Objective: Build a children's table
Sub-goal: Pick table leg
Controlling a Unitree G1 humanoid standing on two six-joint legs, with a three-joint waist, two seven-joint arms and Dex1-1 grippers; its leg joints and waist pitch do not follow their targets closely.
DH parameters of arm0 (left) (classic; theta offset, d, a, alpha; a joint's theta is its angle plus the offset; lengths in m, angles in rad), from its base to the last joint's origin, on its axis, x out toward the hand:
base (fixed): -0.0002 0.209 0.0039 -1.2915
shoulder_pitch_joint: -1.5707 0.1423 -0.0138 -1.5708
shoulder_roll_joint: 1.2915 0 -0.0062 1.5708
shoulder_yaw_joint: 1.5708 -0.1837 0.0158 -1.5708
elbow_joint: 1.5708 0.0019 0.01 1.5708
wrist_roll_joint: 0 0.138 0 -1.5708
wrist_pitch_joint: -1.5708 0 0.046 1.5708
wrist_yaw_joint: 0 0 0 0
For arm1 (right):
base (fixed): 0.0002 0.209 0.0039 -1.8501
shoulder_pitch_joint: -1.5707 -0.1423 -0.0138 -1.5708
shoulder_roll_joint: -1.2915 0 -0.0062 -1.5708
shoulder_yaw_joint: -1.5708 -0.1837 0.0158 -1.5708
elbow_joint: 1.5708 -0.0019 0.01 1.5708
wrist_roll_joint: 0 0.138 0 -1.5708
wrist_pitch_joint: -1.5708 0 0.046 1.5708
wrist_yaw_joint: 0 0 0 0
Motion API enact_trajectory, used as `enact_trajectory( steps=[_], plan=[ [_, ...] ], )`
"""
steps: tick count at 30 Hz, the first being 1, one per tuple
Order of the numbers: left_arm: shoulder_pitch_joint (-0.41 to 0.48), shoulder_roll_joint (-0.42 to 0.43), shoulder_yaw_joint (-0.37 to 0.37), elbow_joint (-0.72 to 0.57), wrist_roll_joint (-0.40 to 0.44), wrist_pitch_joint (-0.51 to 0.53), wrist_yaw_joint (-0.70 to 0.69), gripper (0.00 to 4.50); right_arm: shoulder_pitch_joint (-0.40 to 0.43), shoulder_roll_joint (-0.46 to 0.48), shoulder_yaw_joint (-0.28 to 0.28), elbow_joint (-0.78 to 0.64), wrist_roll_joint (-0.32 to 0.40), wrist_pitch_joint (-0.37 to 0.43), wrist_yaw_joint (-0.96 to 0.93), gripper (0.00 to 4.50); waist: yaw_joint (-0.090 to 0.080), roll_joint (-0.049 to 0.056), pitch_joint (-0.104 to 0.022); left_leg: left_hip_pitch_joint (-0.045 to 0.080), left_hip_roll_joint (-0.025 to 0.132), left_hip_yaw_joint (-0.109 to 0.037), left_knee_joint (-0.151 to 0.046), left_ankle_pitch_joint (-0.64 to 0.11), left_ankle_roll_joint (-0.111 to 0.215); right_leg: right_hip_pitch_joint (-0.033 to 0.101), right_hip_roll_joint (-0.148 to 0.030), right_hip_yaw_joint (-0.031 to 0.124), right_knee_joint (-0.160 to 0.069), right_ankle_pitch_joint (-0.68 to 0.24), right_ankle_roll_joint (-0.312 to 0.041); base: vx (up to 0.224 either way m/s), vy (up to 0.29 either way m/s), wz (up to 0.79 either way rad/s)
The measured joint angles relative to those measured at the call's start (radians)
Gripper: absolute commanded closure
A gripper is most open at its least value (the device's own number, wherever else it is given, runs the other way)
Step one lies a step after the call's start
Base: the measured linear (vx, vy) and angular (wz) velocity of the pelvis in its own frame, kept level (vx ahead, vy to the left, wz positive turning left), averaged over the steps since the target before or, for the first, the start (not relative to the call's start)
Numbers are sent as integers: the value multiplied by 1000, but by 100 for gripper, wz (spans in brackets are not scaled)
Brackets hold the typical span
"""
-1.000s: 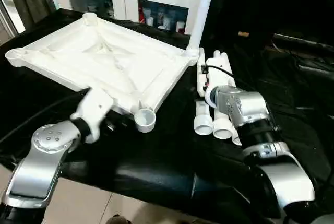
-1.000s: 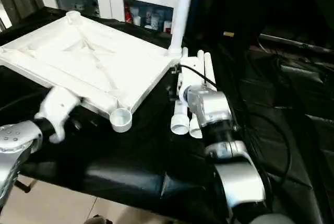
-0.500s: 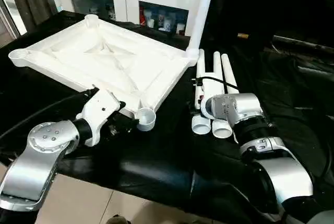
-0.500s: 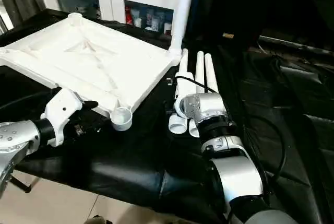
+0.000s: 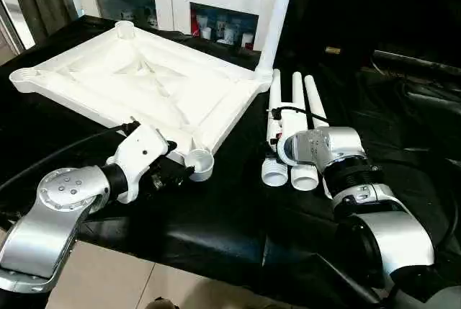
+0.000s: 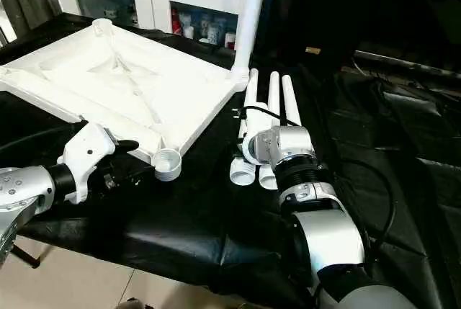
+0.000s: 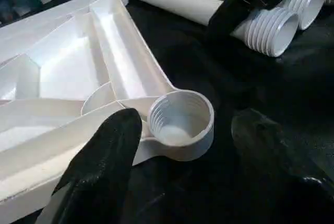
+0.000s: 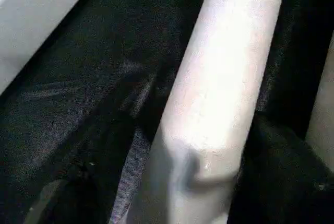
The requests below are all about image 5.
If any black plastic mat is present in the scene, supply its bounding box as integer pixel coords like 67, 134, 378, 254
0, 13, 461, 309

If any black camera cable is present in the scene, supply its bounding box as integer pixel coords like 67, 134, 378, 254
0, 116, 140, 194
271, 105, 315, 130

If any grey robot foot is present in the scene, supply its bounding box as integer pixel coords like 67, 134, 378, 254
146, 296, 181, 309

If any red box in cabinet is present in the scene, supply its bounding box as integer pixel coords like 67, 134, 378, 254
190, 8, 200, 38

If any white plastic table leg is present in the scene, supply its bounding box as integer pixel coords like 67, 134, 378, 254
253, 0, 300, 82
290, 71, 321, 192
304, 75, 335, 201
261, 68, 291, 188

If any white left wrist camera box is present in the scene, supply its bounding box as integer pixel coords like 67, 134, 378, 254
105, 120, 180, 205

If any black left camera cable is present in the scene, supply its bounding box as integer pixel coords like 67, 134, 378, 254
0, 116, 140, 194

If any black right camera cable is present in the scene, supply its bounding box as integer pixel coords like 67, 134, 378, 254
271, 105, 315, 130

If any white plastic table top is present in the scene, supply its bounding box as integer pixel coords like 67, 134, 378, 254
9, 19, 274, 183

